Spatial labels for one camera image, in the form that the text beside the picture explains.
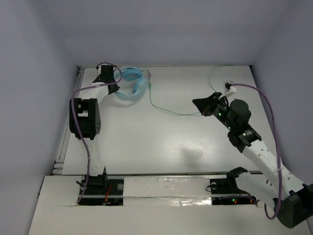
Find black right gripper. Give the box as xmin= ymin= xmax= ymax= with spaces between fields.
xmin=192 ymin=92 xmax=235 ymax=131

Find light blue headphones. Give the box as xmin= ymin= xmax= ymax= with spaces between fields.
xmin=114 ymin=67 xmax=148 ymax=101

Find green headphone cable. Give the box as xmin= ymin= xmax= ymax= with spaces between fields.
xmin=143 ymin=64 xmax=233 ymax=117

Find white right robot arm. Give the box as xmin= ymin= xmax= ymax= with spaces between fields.
xmin=192 ymin=92 xmax=313 ymax=229

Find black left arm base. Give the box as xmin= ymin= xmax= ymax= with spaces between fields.
xmin=76 ymin=169 xmax=124 ymax=206

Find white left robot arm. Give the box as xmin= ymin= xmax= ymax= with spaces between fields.
xmin=69 ymin=63 xmax=119 ymax=193

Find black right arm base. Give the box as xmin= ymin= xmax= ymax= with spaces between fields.
xmin=205 ymin=167 xmax=259 ymax=206

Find white front platform board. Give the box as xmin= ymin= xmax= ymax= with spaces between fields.
xmin=29 ymin=176 xmax=310 ymax=235

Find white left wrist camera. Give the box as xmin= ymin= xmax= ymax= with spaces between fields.
xmin=96 ymin=65 xmax=102 ymax=75

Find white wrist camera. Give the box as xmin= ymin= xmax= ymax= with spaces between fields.
xmin=96 ymin=65 xmax=102 ymax=75
xmin=219 ymin=80 xmax=237 ymax=99

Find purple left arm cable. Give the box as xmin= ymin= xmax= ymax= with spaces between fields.
xmin=70 ymin=62 xmax=123 ymax=204

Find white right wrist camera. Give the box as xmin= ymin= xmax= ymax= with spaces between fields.
xmin=219 ymin=80 xmax=237 ymax=99

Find aluminium rail left side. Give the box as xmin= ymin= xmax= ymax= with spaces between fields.
xmin=50 ymin=66 xmax=85 ymax=175

